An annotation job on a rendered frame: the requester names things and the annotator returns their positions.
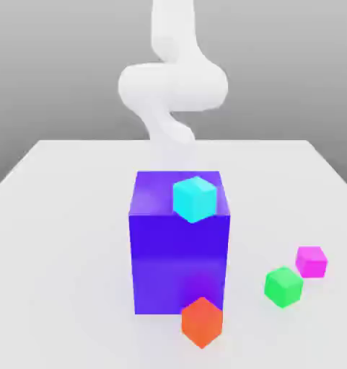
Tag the small orange cube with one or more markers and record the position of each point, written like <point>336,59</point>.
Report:
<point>202,323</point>

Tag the large purple box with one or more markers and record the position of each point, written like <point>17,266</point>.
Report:
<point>179,259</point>

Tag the small green cube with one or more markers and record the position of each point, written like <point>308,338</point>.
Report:
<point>282,286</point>

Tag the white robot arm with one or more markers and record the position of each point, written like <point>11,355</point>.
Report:
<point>173,86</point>

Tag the small magenta cube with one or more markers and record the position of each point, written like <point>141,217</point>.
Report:
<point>311,261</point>

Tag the small cyan cube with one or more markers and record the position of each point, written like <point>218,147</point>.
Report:
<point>194,199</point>

